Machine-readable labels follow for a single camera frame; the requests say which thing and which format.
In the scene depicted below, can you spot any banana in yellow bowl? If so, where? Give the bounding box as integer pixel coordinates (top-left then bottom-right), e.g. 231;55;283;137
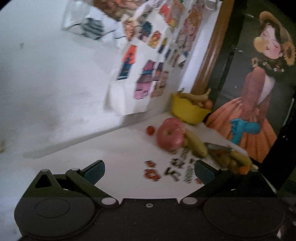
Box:
177;88;211;103

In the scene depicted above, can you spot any girl painting poster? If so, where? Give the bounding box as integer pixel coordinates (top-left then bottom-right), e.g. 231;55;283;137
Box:
206;1;295;162

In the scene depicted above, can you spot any brown wooden frame post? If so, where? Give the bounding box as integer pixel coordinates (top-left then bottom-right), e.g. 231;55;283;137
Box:
191;0;234;95

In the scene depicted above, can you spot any large red apple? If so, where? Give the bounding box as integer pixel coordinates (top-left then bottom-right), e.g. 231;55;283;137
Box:
156;118;186;152

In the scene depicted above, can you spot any brown onion in bowl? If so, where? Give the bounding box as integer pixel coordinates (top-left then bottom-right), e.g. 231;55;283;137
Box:
203;99;213;110

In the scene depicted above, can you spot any metal tray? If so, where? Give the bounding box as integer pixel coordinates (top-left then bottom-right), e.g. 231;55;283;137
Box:
204;142;253;175

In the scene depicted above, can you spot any yellow fruit bowl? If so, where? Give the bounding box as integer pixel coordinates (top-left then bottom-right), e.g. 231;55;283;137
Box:
171;94;210;125

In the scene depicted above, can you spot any small red tomato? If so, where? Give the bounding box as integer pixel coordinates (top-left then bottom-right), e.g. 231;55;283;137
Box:
146;126;155;136

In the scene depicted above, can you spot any house drawings paper sheet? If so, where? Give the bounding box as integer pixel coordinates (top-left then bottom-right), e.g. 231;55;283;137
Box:
109;12;194;115

